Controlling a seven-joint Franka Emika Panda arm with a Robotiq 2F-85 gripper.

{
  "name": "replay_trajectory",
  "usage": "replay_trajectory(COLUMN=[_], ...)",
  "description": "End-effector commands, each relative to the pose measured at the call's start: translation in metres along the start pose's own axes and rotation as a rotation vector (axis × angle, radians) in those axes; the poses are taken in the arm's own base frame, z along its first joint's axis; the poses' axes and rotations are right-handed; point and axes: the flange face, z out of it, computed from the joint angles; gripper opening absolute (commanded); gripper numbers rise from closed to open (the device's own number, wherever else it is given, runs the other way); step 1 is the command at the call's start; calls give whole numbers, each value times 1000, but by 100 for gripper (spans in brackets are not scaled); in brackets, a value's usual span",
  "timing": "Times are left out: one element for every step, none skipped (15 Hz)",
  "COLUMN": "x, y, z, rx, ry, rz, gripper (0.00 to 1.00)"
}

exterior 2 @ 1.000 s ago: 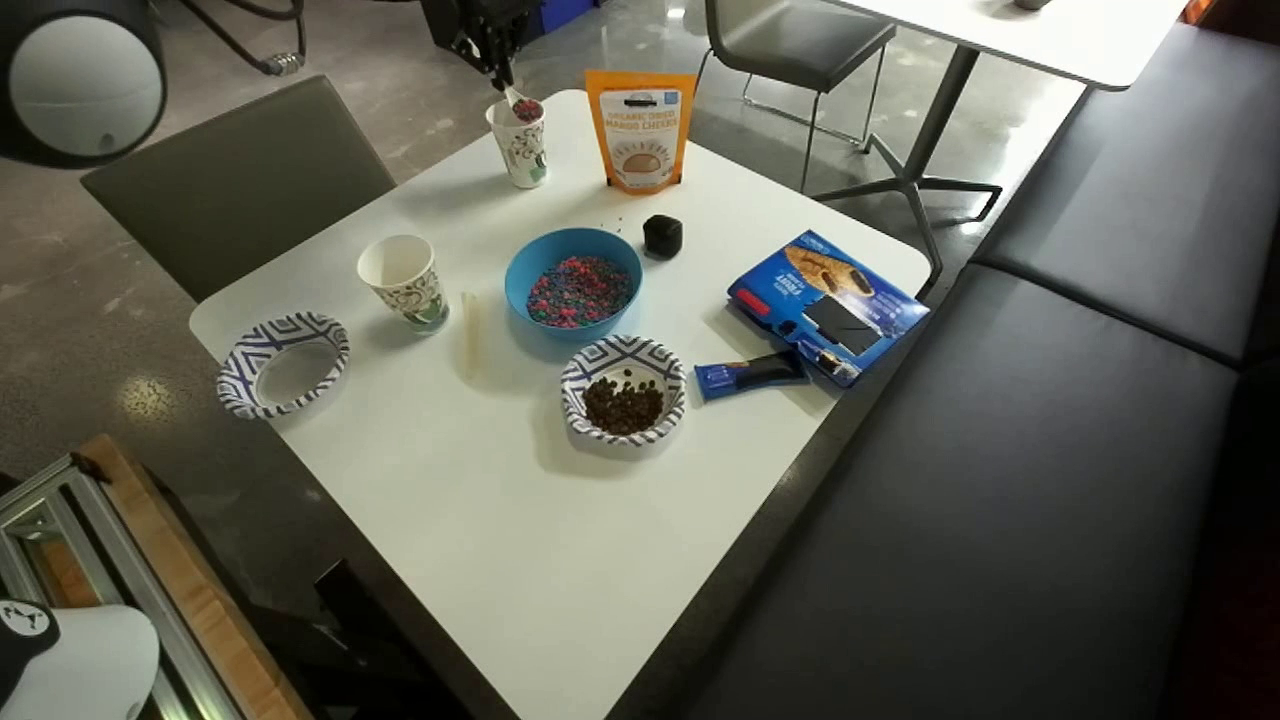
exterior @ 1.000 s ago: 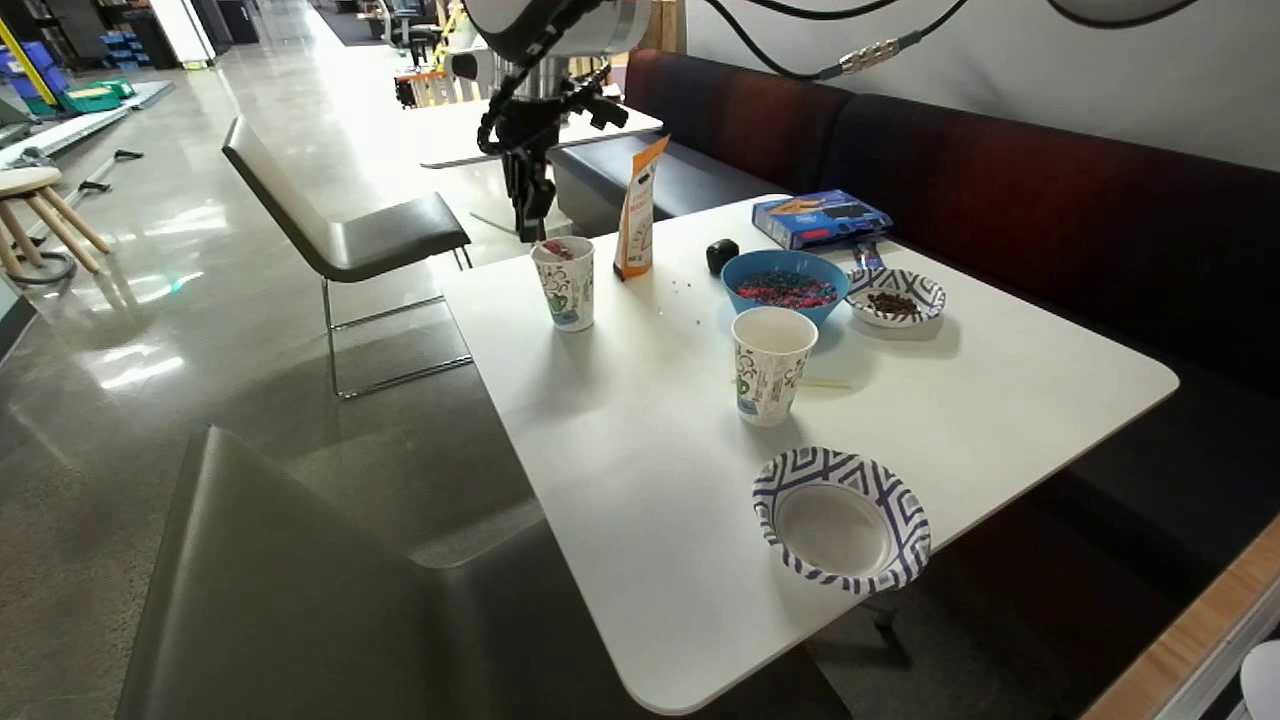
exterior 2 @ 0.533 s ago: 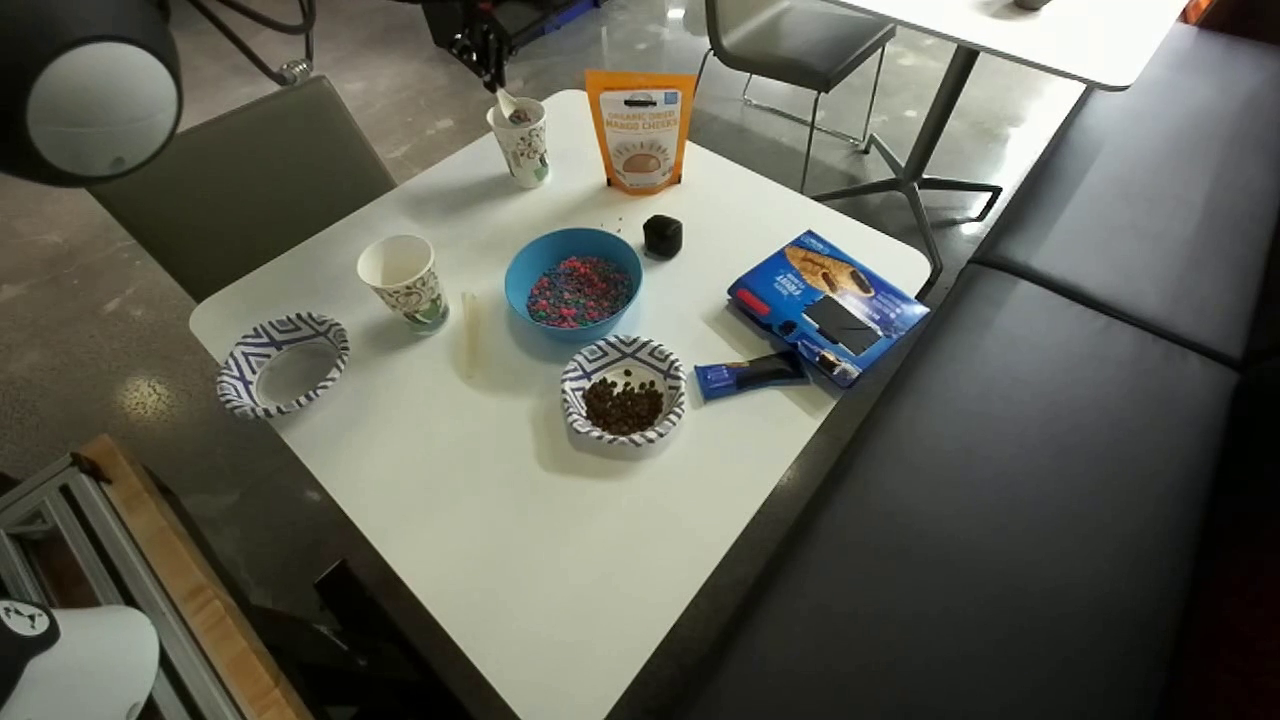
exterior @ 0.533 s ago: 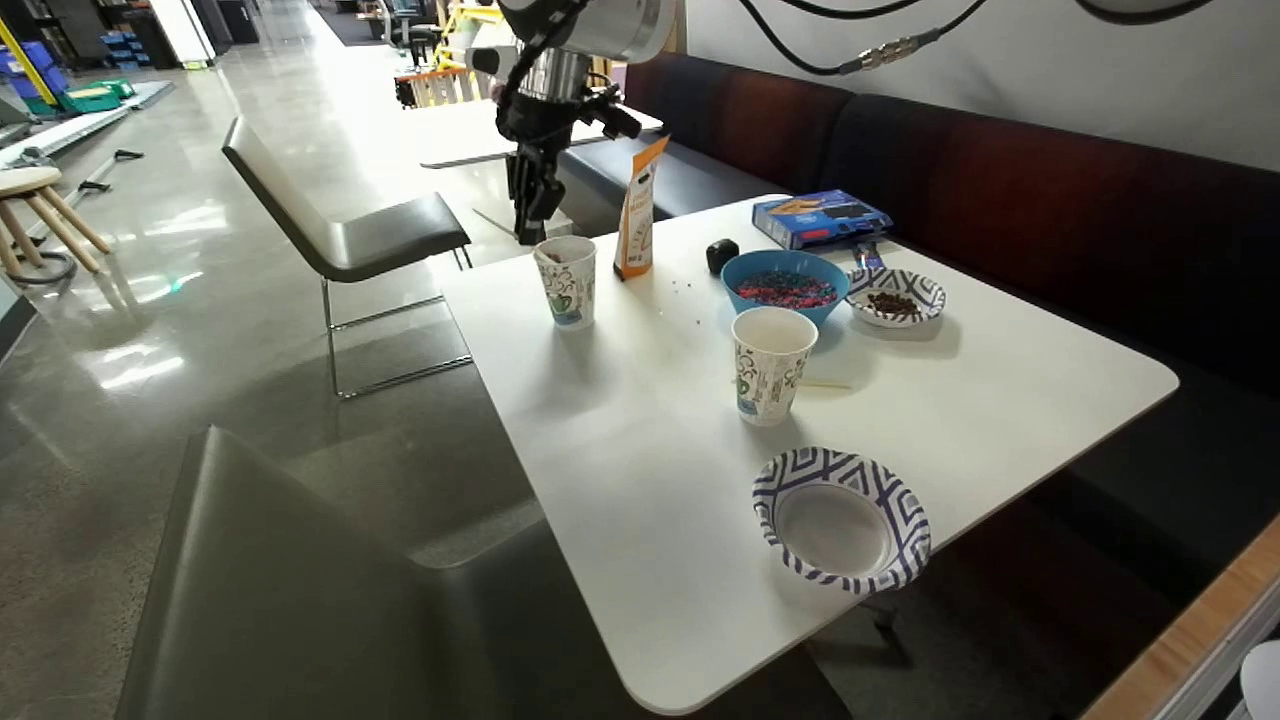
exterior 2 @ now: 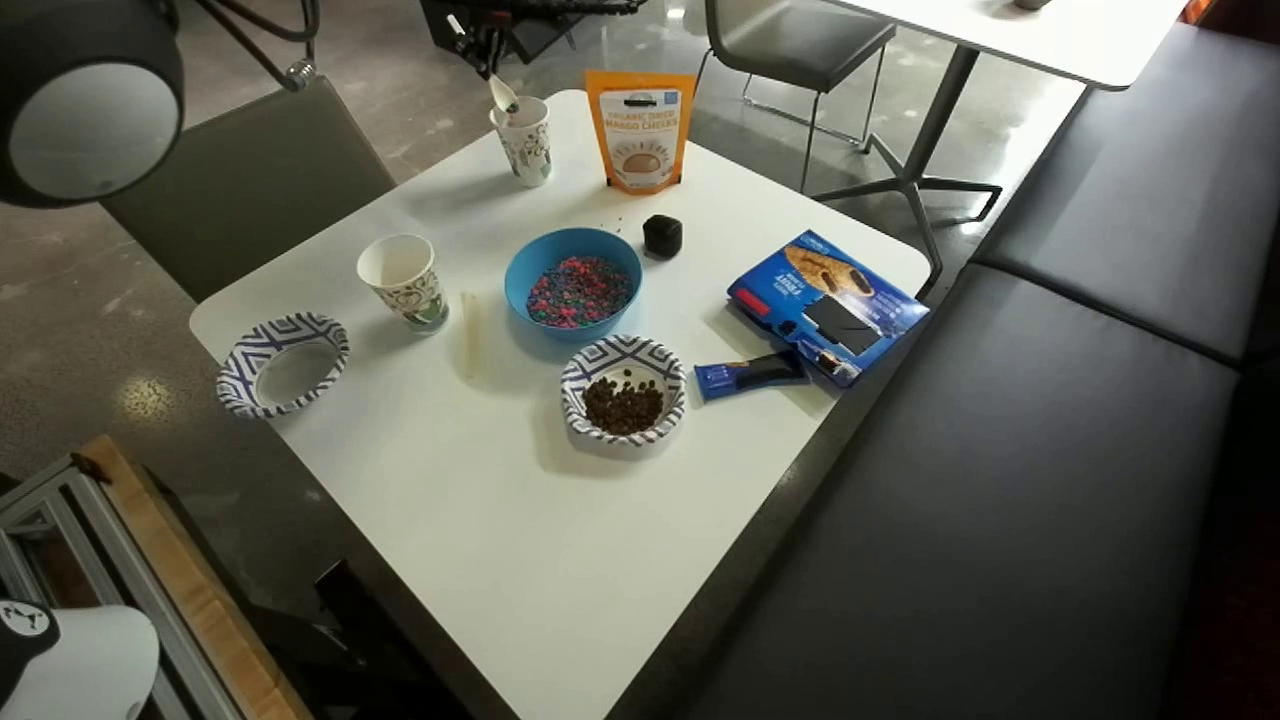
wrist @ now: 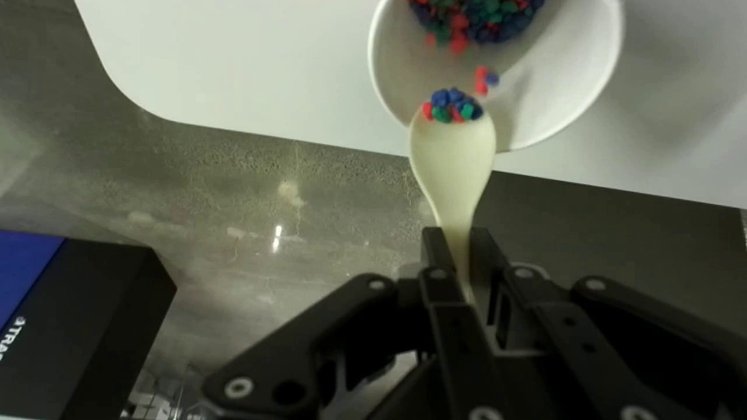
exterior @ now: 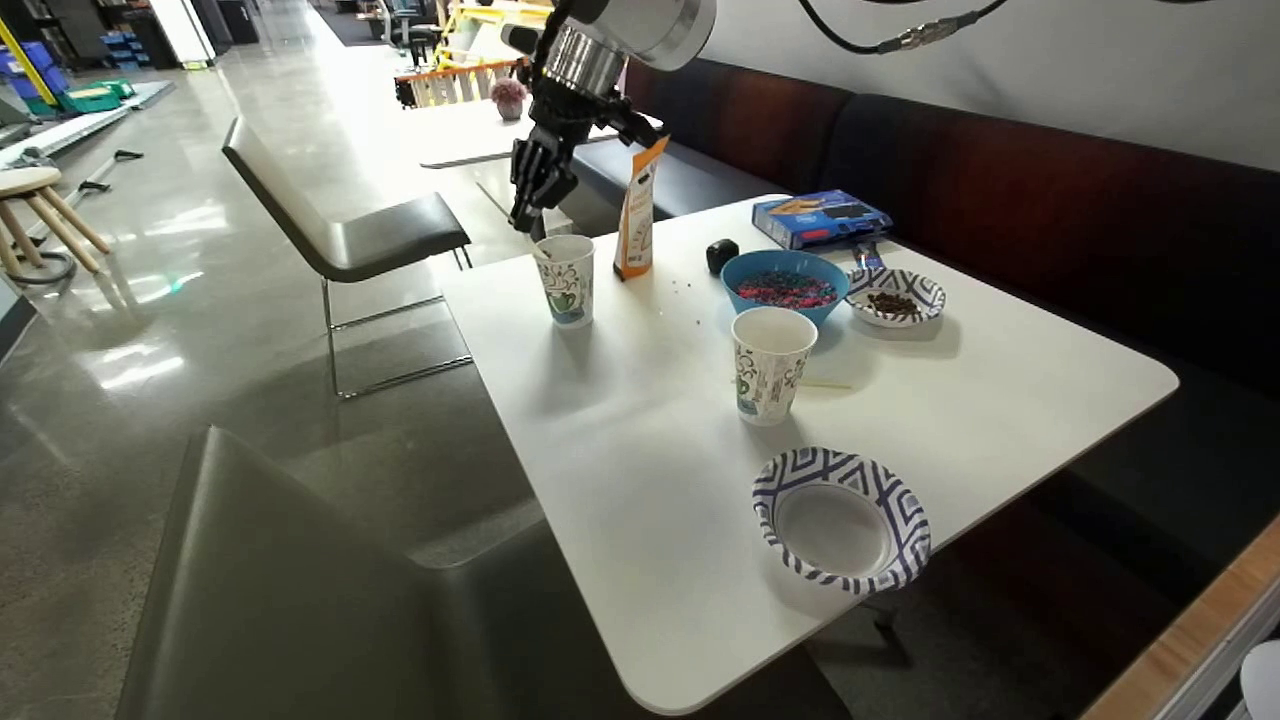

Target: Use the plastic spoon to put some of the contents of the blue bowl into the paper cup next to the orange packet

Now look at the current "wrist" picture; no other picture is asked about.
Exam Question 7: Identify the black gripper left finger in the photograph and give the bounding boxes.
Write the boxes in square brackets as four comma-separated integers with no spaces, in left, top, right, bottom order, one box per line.
[198,225,510,420]

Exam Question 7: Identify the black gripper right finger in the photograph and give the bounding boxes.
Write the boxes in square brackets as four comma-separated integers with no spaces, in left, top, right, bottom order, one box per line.
[470,225,747,420]

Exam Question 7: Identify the cream plastic spoon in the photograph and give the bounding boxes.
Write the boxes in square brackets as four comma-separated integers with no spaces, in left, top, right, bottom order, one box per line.
[407,87,500,306]

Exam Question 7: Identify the red green blue pebbles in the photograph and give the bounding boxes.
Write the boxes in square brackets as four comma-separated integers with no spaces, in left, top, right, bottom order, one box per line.
[408,0,546,125]

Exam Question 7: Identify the black case blue label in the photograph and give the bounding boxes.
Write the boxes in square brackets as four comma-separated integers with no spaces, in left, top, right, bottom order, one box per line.
[0,228,180,420]

